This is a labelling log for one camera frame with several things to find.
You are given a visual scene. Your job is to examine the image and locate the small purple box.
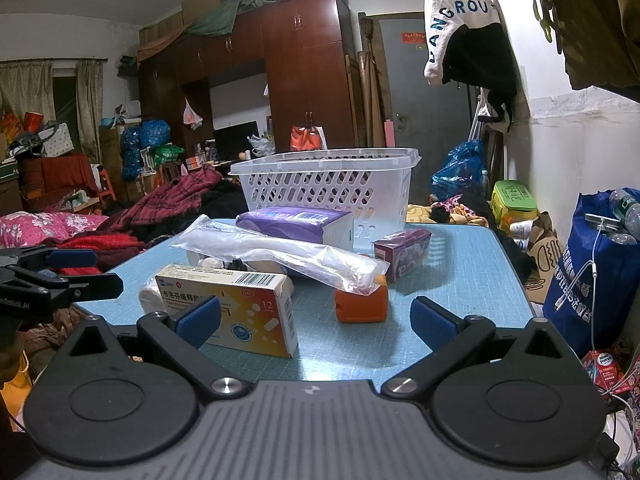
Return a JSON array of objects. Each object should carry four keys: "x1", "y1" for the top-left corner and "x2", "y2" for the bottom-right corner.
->
[{"x1": 371, "y1": 228, "x2": 433, "y2": 283}]

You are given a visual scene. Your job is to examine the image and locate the brown wooden wardrobe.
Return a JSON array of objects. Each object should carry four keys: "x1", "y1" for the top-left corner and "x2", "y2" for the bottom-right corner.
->
[{"x1": 137, "y1": 0, "x2": 358, "y2": 171}]

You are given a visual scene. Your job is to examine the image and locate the green plastic hanger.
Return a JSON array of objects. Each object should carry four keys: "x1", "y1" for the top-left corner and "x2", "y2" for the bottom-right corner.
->
[{"x1": 525, "y1": 0, "x2": 563, "y2": 56}]

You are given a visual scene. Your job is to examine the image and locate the white hooded sweatshirt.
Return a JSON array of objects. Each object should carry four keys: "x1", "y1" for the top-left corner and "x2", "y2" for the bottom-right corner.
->
[{"x1": 424, "y1": 0, "x2": 503, "y2": 86}]

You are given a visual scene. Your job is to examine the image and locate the black television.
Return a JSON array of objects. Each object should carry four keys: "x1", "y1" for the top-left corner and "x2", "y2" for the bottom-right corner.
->
[{"x1": 214, "y1": 121, "x2": 261, "y2": 161}]

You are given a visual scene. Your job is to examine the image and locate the olive hanging bag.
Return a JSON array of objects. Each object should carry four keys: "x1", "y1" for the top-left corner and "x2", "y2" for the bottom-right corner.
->
[{"x1": 545, "y1": 0, "x2": 640, "y2": 96}]

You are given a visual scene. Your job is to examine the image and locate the orange and white medicine box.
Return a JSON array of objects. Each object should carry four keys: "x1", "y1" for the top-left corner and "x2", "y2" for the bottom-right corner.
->
[{"x1": 154, "y1": 263, "x2": 299, "y2": 359}]

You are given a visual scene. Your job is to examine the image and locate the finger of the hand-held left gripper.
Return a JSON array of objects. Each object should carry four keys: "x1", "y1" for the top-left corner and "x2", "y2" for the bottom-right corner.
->
[
  {"x1": 10, "y1": 266, "x2": 124, "y2": 320},
  {"x1": 10, "y1": 248, "x2": 99, "y2": 281}
]

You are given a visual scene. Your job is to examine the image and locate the red plaid cloth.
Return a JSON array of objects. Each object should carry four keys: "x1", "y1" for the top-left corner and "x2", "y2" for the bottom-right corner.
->
[{"x1": 107, "y1": 165, "x2": 223, "y2": 231}]

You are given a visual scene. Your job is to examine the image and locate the white plastic basket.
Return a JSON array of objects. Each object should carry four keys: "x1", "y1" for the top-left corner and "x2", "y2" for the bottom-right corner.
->
[{"x1": 228, "y1": 148, "x2": 420, "y2": 251}]

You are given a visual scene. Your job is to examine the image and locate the orange bottle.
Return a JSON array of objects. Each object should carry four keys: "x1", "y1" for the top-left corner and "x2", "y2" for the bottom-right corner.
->
[{"x1": 334, "y1": 272, "x2": 390, "y2": 323}]

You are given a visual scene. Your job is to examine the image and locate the clear plastic bag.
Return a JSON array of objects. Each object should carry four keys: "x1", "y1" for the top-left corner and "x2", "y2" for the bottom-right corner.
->
[{"x1": 169, "y1": 214, "x2": 391, "y2": 296}]

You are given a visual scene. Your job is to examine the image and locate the yellow blanket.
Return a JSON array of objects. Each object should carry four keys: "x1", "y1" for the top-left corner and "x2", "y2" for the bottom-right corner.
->
[{"x1": 406, "y1": 202, "x2": 496, "y2": 226}]

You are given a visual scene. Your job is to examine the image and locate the blue tote bag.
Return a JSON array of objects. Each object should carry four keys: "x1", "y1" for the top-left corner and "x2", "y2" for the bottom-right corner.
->
[{"x1": 542, "y1": 191, "x2": 640, "y2": 358}]

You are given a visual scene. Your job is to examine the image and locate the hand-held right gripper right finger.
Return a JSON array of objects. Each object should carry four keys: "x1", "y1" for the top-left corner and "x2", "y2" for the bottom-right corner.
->
[{"x1": 381, "y1": 296, "x2": 583, "y2": 401}]

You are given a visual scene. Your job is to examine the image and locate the wooden poles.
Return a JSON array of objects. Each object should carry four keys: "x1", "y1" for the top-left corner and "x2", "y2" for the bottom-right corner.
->
[{"x1": 357, "y1": 12, "x2": 386, "y2": 148}]

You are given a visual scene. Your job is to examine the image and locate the silver phone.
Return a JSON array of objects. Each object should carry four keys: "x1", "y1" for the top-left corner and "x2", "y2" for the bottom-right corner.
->
[{"x1": 585, "y1": 212, "x2": 621, "y2": 233}]

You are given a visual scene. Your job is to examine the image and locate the purple tissue pack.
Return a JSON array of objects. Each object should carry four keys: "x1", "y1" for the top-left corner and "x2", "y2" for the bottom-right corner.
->
[{"x1": 235, "y1": 205, "x2": 355, "y2": 252}]

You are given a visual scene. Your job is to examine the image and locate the red carton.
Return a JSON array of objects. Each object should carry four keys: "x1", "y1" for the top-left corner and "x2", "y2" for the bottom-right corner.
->
[{"x1": 582, "y1": 350, "x2": 623, "y2": 391}]

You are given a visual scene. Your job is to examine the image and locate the white hanging plastic bag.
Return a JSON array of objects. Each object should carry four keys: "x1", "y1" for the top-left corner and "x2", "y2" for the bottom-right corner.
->
[{"x1": 182, "y1": 99, "x2": 203, "y2": 131}]

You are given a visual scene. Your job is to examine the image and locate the white floral gift box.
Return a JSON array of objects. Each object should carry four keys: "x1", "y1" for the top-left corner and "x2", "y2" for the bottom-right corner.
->
[{"x1": 42, "y1": 122, "x2": 76, "y2": 157}]

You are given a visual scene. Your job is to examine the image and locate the blue plastic bag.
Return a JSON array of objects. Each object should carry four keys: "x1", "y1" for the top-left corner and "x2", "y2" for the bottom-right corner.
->
[{"x1": 431, "y1": 139, "x2": 488, "y2": 201}]

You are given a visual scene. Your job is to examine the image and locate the plastic water bottle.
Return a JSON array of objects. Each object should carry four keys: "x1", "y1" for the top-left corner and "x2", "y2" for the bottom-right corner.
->
[{"x1": 609, "y1": 188, "x2": 640, "y2": 241}]

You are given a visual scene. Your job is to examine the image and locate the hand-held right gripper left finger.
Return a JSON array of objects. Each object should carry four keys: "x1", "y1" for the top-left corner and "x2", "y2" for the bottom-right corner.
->
[{"x1": 50, "y1": 295, "x2": 253, "y2": 403}]

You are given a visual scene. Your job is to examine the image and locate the green tarp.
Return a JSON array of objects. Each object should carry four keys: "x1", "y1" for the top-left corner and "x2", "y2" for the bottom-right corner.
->
[{"x1": 185, "y1": 0, "x2": 301, "y2": 38}]

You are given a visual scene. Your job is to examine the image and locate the cardboard box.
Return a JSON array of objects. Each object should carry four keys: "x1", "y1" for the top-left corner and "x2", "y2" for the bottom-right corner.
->
[{"x1": 181, "y1": 0, "x2": 228, "y2": 26}]

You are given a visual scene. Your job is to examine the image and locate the brown paper bag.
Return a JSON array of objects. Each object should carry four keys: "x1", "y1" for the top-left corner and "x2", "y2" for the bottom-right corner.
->
[{"x1": 530, "y1": 212, "x2": 566, "y2": 303}]

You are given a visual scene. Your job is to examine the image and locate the pink floral quilt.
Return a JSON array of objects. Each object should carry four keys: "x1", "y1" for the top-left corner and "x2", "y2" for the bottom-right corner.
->
[{"x1": 0, "y1": 211, "x2": 108, "y2": 248}]

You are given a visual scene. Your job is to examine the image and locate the yellow-green box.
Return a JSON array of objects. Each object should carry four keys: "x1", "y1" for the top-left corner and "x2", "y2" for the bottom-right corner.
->
[{"x1": 491, "y1": 180, "x2": 538, "y2": 231}]

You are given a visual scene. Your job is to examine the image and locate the orange-red hanging bag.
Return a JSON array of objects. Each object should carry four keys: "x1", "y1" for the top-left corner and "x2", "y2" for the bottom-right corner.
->
[{"x1": 290, "y1": 125, "x2": 328, "y2": 152}]

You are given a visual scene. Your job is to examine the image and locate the grey door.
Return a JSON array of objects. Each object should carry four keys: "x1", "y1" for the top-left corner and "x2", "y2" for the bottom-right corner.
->
[{"x1": 377, "y1": 12, "x2": 476, "y2": 181}]

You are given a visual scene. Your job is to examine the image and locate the metal folding frame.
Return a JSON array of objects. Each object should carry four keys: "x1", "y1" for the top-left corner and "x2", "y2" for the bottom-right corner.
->
[{"x1": 470, "y1": 87, "x2": 493, "y2": 161}]

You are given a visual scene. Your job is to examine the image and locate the pile of blue plastic bags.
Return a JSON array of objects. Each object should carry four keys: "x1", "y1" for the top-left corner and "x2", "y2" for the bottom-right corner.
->
[{"x1": 120, "y1": 120, "x2": 173, "y2": 181}]

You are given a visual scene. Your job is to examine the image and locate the white cable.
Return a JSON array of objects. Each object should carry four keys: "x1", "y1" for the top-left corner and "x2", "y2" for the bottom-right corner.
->
[{"x1": 555, "y1": 215, "x2": 608, "y2": 356}]

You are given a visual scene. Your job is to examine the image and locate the beige curtain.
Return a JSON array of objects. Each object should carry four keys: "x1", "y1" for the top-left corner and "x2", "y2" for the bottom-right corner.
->
[
  {"x1": 75, "y1": 59, "x2": 103, "y2": 163},
  {"x1": 0, "y1": 60, "x2": 56, "y2": 121}
]

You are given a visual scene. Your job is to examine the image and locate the black hanging garment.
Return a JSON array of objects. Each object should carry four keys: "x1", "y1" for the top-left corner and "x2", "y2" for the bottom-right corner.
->
[{"x1": 442, "y1": 22, "x2": 518, "y2": 133}]

